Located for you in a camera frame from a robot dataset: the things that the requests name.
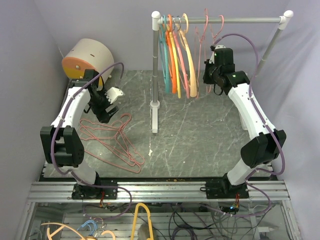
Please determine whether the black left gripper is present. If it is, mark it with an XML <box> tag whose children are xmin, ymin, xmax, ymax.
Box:
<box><xmin>89</xmin><ymin>87</ymin><xmax>119</xmax><ymax>124</ymax></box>

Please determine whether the peach plastic hanger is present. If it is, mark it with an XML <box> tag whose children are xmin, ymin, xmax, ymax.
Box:
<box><xmin>178</xmin><ymin>13</ymin><xmax>197</xmax><ymax>98</ymax></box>

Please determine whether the yellow plastic hanger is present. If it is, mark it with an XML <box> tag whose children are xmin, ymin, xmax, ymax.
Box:
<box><xmin>168</xmin><ymin>14</ymin><xmax>181</xmax><ymax>99</ymax></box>

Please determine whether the pink plastic hanger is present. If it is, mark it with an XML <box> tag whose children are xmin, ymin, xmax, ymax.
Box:
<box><xmin>173</xmin><ymin>16</ymin><xmax>190</xmax><ymax>99</ymax></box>

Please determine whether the teal plastic hanger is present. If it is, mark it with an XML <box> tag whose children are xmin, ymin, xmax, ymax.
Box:
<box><xmin>159</xmin><ymin>15</ymin><xmax>172</xmax><ymax>93</ymax></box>

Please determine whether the orange plastic hanger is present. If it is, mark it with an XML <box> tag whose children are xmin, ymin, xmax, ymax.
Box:
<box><xmin>165</xmin><ymin>14</ymin><xmax>177</xmax><ymax>94</ymax></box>

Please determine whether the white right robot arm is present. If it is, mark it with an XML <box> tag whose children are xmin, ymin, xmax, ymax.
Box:
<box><xmin>203</xmin><ymin>45</ymin><xmax>287</xmax><ymax>198</ymax></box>

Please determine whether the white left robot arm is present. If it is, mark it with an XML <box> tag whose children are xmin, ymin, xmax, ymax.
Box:
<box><xmin>40</xmin><ymin>69</ymin><xmax>124</xmax><ymax>200</ymax></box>

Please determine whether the beige round drawer cabinet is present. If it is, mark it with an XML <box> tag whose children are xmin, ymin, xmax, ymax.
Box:
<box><xmin>61</xmin><ymin>38</ymin><xmax>115</xmax><ymax>79</ymax></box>

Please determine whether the silver clothes rack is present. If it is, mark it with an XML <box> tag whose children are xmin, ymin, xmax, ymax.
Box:
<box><xmin>150</xmin><ymin>10</ymin><xmax>294</xmax><ymax>134</ymax></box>

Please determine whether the blue hanger below table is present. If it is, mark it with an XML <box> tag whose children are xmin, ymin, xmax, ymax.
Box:
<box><xmin>77</xmin><ymin>219</ymin><xmax>98</xmax><ymax>236</ymax></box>

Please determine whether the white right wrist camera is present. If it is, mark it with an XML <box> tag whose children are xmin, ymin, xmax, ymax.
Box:
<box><xmin>208</xmin><ymin>44</ymin><xmax>227</xmax><ymax>63</ymax></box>

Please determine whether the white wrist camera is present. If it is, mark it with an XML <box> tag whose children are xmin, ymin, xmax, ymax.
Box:
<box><xmin>105</xmin><ymin>87</ymin><xmax>125</xmax><ymax>104</ymax></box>
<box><xmin>208</xmin><ymin>44</ymin><xmax>227</xmax><ymax>63</ymax></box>

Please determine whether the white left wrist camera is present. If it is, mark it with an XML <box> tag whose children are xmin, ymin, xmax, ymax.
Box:
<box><xmin>105</xmin><ymin>87</ymin><xmax>125</xmax><ymax>104</ymax></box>

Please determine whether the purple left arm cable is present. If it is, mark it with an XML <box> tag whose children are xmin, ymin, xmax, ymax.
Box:
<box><xmin>51</xmin><ymin>62</ymin><xmax>133</xmax><ymax>222</ymax></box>

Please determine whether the aluminium mounting rail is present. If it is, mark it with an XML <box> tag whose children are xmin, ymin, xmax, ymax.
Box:
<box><xmin>27</xmin><ymin>180</ymin><xmax>290</xmax><ymax>204</ymax></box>

